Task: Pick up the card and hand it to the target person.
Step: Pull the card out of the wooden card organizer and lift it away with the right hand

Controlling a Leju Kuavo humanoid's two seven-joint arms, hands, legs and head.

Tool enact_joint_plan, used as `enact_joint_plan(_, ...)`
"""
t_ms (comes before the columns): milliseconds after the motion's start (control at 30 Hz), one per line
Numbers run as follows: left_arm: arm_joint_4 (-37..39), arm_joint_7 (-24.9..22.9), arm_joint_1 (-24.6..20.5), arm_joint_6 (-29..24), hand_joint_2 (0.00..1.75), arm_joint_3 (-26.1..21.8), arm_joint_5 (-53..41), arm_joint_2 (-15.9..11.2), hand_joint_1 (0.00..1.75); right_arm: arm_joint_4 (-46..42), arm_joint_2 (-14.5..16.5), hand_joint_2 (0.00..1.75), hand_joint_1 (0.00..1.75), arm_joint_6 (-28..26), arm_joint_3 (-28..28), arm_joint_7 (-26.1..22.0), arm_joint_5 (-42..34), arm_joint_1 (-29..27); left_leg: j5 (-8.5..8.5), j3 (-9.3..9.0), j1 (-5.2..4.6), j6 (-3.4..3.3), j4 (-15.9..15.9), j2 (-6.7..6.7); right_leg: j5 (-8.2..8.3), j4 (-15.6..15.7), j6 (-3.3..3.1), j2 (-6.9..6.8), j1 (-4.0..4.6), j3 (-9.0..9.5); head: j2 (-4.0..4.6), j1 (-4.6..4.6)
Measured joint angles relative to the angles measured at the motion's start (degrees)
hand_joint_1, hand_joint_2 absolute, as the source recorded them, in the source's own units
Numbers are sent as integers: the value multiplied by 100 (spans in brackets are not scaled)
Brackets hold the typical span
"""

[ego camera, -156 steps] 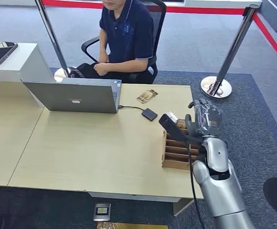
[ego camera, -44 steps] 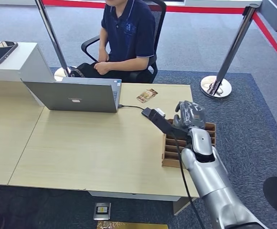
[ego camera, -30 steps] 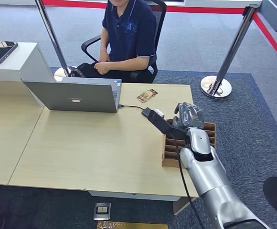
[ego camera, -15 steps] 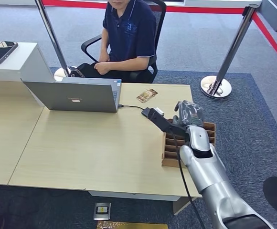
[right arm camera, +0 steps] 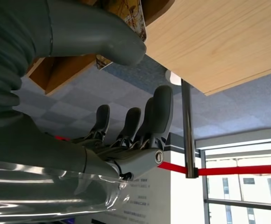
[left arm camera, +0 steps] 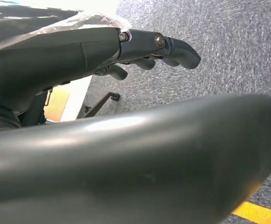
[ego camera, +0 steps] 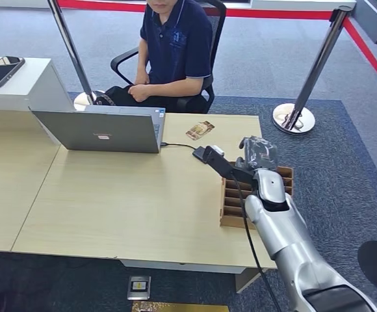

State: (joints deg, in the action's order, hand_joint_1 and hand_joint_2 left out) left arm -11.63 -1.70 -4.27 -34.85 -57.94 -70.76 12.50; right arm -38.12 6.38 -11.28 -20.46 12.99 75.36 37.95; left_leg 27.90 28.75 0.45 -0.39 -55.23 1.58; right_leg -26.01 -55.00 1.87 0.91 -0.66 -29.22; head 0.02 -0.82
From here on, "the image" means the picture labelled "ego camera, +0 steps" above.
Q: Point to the person's left hand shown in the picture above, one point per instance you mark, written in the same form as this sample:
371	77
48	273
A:
140	92

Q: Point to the person's right hand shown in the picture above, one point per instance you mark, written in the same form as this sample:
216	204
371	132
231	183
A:
142	78

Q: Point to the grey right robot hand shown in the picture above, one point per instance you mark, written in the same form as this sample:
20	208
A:
260	153

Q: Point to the person's left forearm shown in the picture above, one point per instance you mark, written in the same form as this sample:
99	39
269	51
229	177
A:
178	87

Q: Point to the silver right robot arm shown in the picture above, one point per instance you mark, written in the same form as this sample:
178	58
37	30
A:
289	241

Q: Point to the person's right forearm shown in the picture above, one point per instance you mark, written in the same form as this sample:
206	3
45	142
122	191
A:
143	60

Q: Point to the person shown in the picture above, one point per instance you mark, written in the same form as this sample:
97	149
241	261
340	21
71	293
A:
175	47

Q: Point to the cardboard slotted card holder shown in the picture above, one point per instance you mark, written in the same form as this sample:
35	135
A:
233	206

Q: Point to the black card reader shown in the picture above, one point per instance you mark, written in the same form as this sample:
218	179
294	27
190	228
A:
199	153

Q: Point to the printed brown card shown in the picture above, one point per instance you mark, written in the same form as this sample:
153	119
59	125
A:
199	130

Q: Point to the small white device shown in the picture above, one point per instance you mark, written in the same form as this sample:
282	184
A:
219	150

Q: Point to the grey laptop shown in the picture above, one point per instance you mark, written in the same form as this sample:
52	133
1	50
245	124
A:
94	129

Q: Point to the black office chair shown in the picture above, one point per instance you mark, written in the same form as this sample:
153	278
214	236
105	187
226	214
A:
219	26

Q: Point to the red barrier belt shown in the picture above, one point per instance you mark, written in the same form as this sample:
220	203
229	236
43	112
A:
370	56
273	13

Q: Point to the white cabinet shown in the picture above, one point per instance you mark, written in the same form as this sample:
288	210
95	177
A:
29	82

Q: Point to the black smartphone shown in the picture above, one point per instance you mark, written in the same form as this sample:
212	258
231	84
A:
0	73

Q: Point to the gold floor mat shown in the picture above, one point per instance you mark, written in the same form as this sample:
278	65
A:
175	307

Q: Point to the silver floor socket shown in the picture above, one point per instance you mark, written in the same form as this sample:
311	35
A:
138	287

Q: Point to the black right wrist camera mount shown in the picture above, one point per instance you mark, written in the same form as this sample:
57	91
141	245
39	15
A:
220	166

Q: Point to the chrome stanchion post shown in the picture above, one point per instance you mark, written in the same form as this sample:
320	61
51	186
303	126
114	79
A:
71	51
318	60

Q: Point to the white desk frame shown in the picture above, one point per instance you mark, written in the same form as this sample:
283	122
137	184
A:
247	280

